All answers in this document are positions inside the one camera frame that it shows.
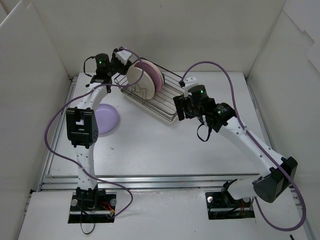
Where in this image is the black wire dish rack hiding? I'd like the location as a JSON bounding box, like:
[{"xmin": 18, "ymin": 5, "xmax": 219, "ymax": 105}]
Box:
[{"xmin": 119, "ymin": 63, "xmax": 184, "ymax": 125}]

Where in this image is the cream plate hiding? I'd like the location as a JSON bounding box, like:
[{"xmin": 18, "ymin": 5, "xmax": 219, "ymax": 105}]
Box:
[{"xmin": 126, "ymin": 67, "xmax": 155, "ymax": 100}]

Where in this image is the purple plate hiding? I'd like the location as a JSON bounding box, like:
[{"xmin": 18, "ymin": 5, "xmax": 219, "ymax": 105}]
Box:
[{"xmin": 95, "ymin": 103, "xmax": 120, "ymax": 134}]

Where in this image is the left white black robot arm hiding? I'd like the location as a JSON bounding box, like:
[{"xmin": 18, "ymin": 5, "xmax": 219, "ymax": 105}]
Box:
[{"xmin": 66, "ymin": 49, "xmax": 132, "ymax": 210}]

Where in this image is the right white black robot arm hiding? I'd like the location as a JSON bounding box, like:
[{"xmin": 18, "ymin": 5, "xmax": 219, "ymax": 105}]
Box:
[{"xmin": 173, "ymin": 84, "xmax": 298, "ymax": 206}]

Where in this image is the pink plate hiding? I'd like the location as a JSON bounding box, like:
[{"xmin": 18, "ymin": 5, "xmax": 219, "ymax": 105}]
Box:
[{"xmin": 134, "ymin": 59, "xmax": 165, "ymax": 93}]

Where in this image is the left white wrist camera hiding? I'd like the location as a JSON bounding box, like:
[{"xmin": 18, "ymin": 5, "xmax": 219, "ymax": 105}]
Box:
[{"xmin": 115, "ymin": 49, "xmax": 133, "ymax": 65}]

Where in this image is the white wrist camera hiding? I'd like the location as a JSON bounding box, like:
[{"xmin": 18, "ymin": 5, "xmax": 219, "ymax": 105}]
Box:
[
  {"xmin": 115, "ymin": 49, "xmax": 133, "ymax": 65},
  {"xmin": 179, "ymin": 76, "xmax": 199, "ymax": 98}
]

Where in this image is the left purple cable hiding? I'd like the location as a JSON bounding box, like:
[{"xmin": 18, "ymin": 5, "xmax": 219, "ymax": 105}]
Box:
[{"xmin": 44, "ymin": 46, "xmax": 145, "ymax": 218}]

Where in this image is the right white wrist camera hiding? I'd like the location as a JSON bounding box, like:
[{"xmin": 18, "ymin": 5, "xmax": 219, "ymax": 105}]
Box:
[{"xmin": 179, "ymin": 76, "xmax": 199, "ymax": 98}]

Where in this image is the aluminium front rail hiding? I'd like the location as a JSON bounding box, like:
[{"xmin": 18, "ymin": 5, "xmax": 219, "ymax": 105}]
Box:
[{"xmin": 40, "ymin": 174, "xmax": 258, "ymax": 191}]

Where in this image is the aluminium rail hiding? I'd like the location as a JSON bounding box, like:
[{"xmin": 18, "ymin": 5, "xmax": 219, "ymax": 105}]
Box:
[
  {"xmin": 35, "ymin": 76, "xmax": 78, "ymax": 192},
  {"xmin": 245, "ymin": 77, "xmax": 303, "ymax": 219},
  {"xmin": 40, "ymin": 174, "xmax": 258, "ymax": 191}
]

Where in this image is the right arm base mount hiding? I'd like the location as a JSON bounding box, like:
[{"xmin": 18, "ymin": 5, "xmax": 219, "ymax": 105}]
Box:
[{"xmin": 205, "ymin": 191, "xmax": 255, "ymax": 220}]

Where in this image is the aluminium left rail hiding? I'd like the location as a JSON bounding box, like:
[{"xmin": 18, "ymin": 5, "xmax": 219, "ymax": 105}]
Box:
[{"xmin": 35, "ymin": 76, "xmax": 78, "ymax": 192}]

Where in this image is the aluminium right rail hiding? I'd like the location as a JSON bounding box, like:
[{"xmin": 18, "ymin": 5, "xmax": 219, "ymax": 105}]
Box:
[{"xmin": 245, "ymin": 77, "xmax": 303, "ymax": 219}]

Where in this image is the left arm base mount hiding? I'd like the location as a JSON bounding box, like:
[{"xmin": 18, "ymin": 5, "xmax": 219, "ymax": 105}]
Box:
[{"xmin": 68, "ymin": 192, "xmax": 117, "ymax": 224}]

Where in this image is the black cable on floor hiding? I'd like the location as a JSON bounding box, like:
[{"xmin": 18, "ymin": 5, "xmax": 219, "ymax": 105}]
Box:
[{"xmin": 79, "ymin": 207, "xmax": 95, "ymax": 236}]

